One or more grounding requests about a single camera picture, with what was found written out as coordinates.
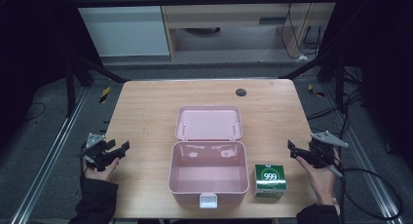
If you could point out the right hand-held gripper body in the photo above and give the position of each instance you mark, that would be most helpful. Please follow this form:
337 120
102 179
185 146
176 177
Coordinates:
323 147

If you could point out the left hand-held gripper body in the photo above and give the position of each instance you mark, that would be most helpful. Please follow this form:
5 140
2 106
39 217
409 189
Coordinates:
95 148

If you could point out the person's left hand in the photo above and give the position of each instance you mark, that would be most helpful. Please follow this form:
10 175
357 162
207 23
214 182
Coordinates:
102 172

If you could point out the person's right hand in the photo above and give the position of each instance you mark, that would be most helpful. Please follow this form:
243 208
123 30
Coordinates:
319 181

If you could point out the green and white carton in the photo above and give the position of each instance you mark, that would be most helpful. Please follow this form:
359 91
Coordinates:
270 181

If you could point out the black and yellow tape strip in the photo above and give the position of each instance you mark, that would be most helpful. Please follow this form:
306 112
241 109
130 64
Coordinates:
315 91
105 94

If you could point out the dark round table grommet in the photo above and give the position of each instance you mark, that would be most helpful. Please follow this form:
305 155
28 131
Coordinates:
241 92

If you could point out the black metal stand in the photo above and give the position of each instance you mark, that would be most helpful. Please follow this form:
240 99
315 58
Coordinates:
334 71
76 74

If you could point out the pink plastic box with lid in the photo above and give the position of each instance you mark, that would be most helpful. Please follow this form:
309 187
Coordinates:
208 168

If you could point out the black curtain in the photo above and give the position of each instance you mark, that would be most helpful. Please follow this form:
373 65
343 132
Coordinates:
380 55
35 55

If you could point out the white cabinet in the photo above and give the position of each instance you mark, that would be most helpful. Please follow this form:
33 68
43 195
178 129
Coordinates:
123 29

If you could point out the light wooden desk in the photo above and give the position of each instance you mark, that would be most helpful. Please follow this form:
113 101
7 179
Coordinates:
227 16

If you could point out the black horizontal bar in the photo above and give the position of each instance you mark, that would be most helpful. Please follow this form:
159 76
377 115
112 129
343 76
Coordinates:
201 1

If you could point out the aluminium floor rail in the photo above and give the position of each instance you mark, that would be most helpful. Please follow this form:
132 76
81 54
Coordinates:
363 159
48 156

